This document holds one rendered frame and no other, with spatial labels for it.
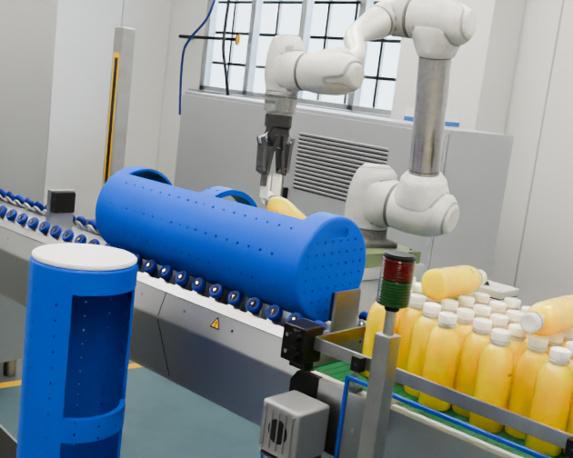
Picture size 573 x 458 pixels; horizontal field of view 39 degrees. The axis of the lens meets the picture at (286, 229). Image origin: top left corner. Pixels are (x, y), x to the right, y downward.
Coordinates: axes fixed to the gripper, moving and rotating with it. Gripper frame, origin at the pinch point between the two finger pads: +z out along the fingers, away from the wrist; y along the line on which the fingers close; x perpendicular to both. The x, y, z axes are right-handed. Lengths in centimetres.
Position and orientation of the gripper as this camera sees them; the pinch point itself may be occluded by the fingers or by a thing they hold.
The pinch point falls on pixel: (270, 186)
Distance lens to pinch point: 227.5
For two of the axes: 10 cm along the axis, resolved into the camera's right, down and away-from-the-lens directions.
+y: -6.8, 0.4, -7.4
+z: -1.1, 9.8, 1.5
